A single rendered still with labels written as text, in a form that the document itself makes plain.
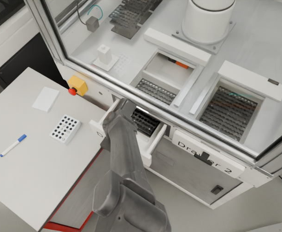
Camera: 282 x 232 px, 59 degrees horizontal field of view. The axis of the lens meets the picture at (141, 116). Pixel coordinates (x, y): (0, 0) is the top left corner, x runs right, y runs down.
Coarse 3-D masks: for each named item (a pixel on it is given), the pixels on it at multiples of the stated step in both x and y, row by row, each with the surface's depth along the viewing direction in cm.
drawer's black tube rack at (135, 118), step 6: (132, 114) 105; (138, 114) 105; (144, 114) 106; (138, 120) 107; (144, 120) 107; (150, 120) 104; (156, 120) 104; (150, 126) 103; (156, 126) 106; (144, 132) 105; (150, 132) 104
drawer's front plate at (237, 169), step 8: (176, 136) 99; (184, 136) 97; (176, 144) 106; (184, 144) 101; (192, 144) 97; (200, 144) 95; (200, 152) 99; (208, 152) 95; (216, 152) 94; (216, 160) 96; (224, 160) 92; (232, 160) 92; (224, 168) 98; (232, 168) 94; (240, 168) 91; (232, 176) 100
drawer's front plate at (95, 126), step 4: (92, 120) 101; (92, 124) 101; (96, 124) 100; (92, 128) 105; (96, 128) 102; (100, 128) 100; (96, 132) 106; (100, 132) 103; (100, 136) 108; (104, 136) 104; (140, 152) 94; (144, 152) 94; (144, 156) 94; (148, 156) 94; (144, 160) 99; (148, 160) 95; (148, 164) 100
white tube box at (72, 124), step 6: (60, 120) 116; (66, 120) 116; (72, 120) 117; (60, 126) 115; (66, 126) 115; (72, 126) 116; (78, 126) 117; (54, 132) 114; (60, 132) 115; (66, 132) 114; (72, 132) 114; (54, 138) 112; (60, 138) 114; (66, 138) 112; (66, 144) 114
